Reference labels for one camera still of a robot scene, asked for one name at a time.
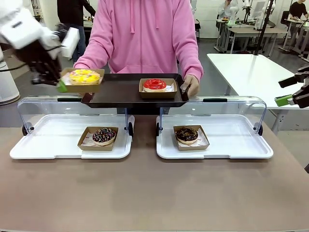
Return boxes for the chocolate donut with sprinkles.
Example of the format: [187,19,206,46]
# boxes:
[92,128,116,146]

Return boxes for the red glazed donut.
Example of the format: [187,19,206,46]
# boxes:
[142,78,167,93]

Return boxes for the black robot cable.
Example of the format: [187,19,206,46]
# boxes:
[0,62,29,73]

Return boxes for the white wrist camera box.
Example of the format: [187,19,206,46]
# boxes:
[56,23,81,59]

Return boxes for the white display case base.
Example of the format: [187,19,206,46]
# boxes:
[9,114,135,160]
[156,114,274,160]

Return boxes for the clear display case lid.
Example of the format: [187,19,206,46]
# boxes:
[159,96,267,133]
[17,95,128,136]

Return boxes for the black serving tray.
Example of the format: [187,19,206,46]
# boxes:
[81,73,190,109]

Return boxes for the white cylindrical robot base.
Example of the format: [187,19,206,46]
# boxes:
[0,45,21,106]

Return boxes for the white table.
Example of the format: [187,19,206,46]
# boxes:
[207,53,309,135]

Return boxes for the yellow sprinkled donut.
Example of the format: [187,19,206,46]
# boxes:
[69,69,101,86]

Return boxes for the chocolate donut right tray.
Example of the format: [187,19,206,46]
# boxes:
[173,125,210,152]

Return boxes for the pink hoodie torso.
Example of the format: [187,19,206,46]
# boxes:
[73,0,205,82]

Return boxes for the pink hoodie drawstring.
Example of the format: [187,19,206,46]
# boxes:
[129,0,136,34]
[155,0,160,30]

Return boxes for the person in black clothes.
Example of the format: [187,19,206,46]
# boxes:
[57,0,97,64]

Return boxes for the chocolate sprinkle donut left tray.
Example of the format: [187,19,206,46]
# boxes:
[77,126,119,151]

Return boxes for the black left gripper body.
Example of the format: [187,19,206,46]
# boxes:
[16,39,61,71]

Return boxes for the person's left hand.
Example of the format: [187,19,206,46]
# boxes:
[183,74,200,98]

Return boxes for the person's left forearm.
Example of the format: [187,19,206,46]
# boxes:
[177,47,205,82]

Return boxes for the grey lab desk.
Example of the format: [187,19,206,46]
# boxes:
[215,18,288,55]

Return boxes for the chocolate glazed donut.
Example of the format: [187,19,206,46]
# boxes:
[175,127,199,145]

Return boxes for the person in light top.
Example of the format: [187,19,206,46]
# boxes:
[218,0,240,15]

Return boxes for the seated person in black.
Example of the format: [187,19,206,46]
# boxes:
[288,0,309,21]

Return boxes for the person's right forearm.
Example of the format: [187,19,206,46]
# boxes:
[73,42,113,73]

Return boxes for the black tripod pole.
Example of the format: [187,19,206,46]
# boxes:
[252,0,278,57]

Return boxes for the height adjustable lab desk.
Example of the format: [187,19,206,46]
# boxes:
[281,17,309,58]

